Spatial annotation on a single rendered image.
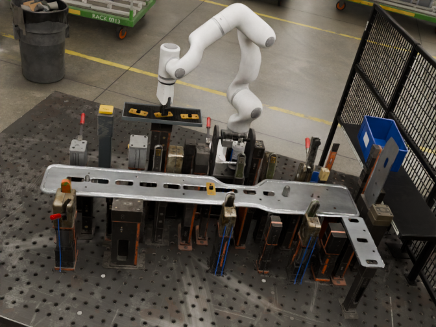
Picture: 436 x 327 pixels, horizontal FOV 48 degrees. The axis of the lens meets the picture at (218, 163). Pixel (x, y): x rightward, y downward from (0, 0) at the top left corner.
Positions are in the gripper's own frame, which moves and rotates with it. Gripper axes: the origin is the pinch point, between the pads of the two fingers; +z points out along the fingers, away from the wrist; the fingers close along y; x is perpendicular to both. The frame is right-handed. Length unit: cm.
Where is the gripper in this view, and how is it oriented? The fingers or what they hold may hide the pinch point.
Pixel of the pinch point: (163, 109)
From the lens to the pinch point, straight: 229.1
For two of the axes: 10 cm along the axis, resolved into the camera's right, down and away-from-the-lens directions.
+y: 4.0, 5.9, -7.0
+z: -1.5, 8.0, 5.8
